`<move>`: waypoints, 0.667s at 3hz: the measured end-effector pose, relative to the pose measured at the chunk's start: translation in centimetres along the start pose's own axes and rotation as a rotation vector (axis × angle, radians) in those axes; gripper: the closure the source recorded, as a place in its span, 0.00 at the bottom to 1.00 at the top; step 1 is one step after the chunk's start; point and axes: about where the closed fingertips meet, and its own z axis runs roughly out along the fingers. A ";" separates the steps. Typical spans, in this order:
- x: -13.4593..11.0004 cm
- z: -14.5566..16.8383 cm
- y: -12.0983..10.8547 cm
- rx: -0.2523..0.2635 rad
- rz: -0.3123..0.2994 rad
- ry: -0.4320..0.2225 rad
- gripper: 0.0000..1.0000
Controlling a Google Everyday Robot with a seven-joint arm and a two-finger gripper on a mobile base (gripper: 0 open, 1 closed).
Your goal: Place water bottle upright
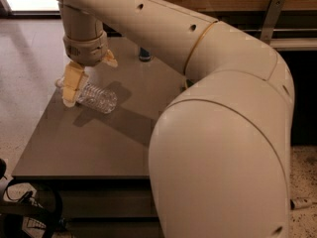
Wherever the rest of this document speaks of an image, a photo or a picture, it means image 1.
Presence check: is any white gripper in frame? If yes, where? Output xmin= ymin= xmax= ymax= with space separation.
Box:
xmin=62 ymin=32 xmax=118 ymax=107

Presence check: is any grey table with drawers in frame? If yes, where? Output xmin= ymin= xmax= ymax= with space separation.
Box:
xmin=13 ymin=38 xmax=183 ymax=238

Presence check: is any white power strip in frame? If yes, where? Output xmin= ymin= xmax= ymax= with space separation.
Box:
xmin=290 ymin=197 xmax=313 ymax=210

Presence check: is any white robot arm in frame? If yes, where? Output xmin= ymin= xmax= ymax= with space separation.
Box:
xmin=56 ymin=0 xmax=295 ymax=238

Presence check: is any right metal bracket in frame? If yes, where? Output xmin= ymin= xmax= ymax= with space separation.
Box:
xmin=260 ymin=0 xmax=285 ymax=45

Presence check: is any clear plastic water bottle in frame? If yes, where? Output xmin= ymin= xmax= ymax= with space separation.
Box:
xmin=62 ymin=77 xmax=117 ymax=114

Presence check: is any blue silver energy drink can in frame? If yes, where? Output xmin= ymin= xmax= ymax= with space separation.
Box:
xmin=139 ymin=48 xmax=152 ymax=62

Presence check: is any wooden counter with rail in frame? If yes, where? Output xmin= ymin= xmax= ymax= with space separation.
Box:
xmin=165 ymin=0 xmax=317 ymax=51

